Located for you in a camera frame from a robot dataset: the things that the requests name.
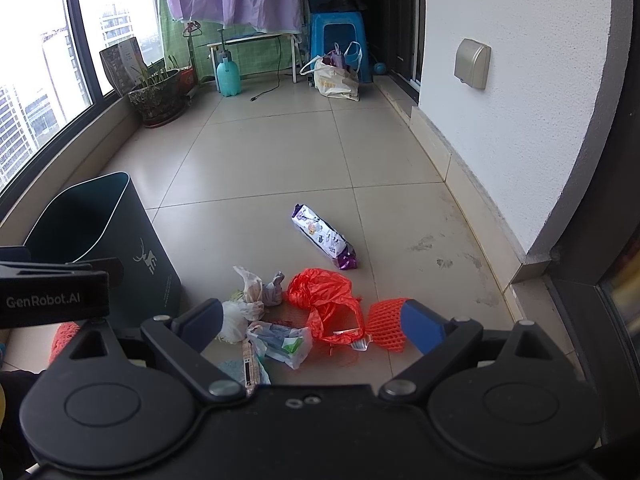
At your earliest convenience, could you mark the red foam fruit net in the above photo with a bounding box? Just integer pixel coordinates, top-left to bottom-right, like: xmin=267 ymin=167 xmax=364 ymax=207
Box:
xmin=366 ymin=298 xmax=407 ymax=353

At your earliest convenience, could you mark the light blue bubble wrap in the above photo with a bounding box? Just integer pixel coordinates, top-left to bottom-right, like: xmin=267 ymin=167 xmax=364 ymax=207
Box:
xmin=217 ymin=358 xmax=271 ymax=389

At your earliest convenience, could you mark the brown snack stick wrapper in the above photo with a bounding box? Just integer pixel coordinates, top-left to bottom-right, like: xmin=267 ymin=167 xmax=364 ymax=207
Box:
xmin=242 ymin=339 xmax=262 ymax=394

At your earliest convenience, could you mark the red plastic bag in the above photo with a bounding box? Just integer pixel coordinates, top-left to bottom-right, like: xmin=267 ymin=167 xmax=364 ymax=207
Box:
xmin=285 ymin=268 xmax=366 ymax=346

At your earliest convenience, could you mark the dark teal trash bin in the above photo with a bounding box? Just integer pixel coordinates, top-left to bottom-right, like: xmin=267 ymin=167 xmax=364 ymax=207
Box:
xmin=24 ymin=171 xmax=182 ymax=328

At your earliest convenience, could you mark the white plastic bag ball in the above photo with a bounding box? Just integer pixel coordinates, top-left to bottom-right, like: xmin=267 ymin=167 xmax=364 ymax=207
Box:
xmin=217 ymin=300 xmax=265 ymax=344

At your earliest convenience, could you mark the purple white snack bag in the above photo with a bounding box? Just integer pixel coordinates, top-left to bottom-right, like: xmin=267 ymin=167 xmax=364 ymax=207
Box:
xmin=291 ymin=204 xmax=358 ymax=271

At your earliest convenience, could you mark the dark potted plant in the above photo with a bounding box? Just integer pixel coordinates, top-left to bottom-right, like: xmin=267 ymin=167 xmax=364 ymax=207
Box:
xmin=128 ymin=56 xmax=186 ymax=128

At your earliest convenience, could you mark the leaning picture board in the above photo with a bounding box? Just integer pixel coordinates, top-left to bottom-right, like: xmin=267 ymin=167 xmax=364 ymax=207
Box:
xmin=100 ymin=37 xmax=146 ymax=96

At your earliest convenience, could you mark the teal spray bottle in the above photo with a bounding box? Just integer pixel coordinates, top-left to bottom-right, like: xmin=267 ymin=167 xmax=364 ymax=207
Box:
xmin=216 ymin=50 xmax=242 ymax=98

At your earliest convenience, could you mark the small blue ball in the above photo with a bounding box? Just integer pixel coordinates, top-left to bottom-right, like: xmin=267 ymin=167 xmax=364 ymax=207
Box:
xmin=373 ymin=62 xmax=387 ymax=75

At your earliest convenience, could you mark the white tote bag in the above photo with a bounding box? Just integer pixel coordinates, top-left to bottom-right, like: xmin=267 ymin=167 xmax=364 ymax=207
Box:
xmin=299 ymin=55 xmax=360 ymax=102

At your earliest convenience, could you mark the blue plastic stool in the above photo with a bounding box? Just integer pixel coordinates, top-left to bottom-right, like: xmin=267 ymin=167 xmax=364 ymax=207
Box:
xmin=310 ymin=11 xmax=372 ymax=84

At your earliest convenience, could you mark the black power cable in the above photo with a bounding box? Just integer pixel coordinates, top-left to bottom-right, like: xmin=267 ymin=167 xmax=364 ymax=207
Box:
xmin=249 ymin=34 xmax=296 ymax=103

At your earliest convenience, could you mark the beige wall outlet cover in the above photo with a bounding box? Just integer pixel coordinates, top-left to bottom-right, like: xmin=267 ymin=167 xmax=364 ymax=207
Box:
xmin=454 ymin=38 xmax=491 ymax=90

